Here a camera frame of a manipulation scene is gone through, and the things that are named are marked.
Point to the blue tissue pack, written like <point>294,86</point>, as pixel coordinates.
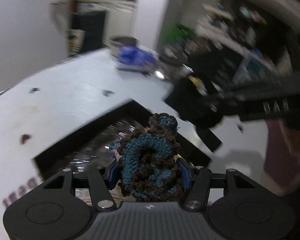
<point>135,59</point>

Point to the grey round tin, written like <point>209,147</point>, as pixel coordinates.
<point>116,42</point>

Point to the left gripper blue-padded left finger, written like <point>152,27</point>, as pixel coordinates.
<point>101,181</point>

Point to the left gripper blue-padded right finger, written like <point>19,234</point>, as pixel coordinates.
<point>196,182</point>

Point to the black storage box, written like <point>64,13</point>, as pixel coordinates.
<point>89,144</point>

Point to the black fabric scrunchie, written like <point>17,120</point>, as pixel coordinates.
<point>187,101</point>

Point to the green plant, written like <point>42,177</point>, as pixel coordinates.
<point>178,33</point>

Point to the blue brown crochet scrunchie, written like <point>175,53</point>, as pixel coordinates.
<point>147,161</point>

